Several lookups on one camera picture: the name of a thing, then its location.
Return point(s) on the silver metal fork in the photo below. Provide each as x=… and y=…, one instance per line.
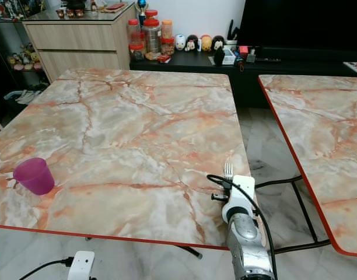
x=228, y=170

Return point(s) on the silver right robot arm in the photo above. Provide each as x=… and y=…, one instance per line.
x=252, y=248

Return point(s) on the black metal table legs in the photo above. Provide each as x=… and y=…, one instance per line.
x=189, y=249
x=304, y=210

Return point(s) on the black TV console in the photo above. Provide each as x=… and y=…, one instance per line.
x=289, y=73

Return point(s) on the white box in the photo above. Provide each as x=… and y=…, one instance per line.
x=229, y=56

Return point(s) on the small grey device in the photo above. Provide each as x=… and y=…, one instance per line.
x=251, y=56

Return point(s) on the black remote control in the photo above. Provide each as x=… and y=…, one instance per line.
x=269, y=59

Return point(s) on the small red box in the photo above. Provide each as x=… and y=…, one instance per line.
x=243, y=50

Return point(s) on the red snack packet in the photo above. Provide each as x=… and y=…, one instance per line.
x=164, y=58

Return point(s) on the yellow doll figurine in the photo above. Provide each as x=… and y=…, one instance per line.
x=206, y=43

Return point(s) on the black-haired doll figurine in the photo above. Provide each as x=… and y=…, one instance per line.
x=217, y=42

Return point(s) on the small red-lidded jar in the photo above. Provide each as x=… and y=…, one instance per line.
x=167, y=46
x=136, y=51

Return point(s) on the purple plastic cup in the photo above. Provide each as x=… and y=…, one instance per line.
x=34, y=176

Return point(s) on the black forked ornament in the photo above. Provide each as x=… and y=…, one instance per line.
x=233, y=31

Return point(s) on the large red-lidded jar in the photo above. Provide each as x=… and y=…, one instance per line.
x=153, y=37

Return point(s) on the orange snack jar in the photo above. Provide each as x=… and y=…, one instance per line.
x=167, y=28

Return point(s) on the white bundle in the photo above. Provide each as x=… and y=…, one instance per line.
x=22, y=97

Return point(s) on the printed magazine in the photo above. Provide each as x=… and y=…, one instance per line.
x=354, y=67

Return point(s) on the tall red-lidded plastic jar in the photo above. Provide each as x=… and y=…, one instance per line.
x=132, y=30

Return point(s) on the black television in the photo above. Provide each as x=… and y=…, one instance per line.
x=301, y=22

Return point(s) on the blue trophy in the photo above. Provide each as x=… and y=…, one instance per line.
x=142, y=7

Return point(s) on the light wooden drawer cabinet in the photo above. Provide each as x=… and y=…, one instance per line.
x=79, y=44

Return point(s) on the flat red box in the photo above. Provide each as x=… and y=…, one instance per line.
x=116, y=6

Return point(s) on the dark teapot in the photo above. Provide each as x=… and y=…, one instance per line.
x=75, y=6

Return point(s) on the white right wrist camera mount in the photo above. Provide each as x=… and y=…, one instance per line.
x=242, y=192

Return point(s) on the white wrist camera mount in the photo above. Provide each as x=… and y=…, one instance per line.
x=242, y=192
x=83, y=265

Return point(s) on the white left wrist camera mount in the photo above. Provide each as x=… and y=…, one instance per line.
x=83, y=265

